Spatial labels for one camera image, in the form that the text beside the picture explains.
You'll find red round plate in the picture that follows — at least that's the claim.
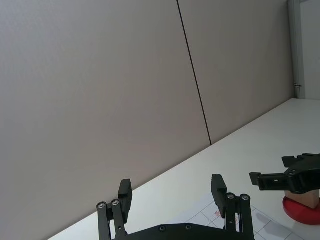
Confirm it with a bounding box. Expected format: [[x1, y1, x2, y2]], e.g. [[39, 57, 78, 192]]
[[282, 195, 320, 223]]

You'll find pale grey wall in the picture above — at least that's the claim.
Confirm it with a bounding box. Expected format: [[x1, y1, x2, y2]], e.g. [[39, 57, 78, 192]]
[[0, 0, 294, 240]]

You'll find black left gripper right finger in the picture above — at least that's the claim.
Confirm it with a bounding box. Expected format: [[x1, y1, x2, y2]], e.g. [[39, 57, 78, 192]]
[[211, 174, 255, 238]]

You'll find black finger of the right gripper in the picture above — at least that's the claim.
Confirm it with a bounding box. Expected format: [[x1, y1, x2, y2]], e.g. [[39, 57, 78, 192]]
[[281, 152, 320, 173], [249, 167, 320, 195]]

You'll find brown wooden block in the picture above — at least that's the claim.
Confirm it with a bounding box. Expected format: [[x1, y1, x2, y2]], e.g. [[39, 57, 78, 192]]
[[285, 188, 320, 209]]

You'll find white sheet with grid lines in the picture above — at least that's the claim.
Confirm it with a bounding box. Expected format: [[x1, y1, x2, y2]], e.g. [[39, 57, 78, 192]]
[[172, 193, 283, 240]]

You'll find white door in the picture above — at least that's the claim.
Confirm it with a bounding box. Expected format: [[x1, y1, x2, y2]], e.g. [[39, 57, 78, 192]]
[[287, 0, 320, 100]]

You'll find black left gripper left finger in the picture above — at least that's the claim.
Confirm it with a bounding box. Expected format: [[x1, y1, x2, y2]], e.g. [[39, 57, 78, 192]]
[[96, 178, 133, 240]]

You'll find white table cloth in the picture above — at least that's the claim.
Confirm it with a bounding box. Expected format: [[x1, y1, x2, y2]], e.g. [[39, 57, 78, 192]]
[[48, 97, 320, 240]]

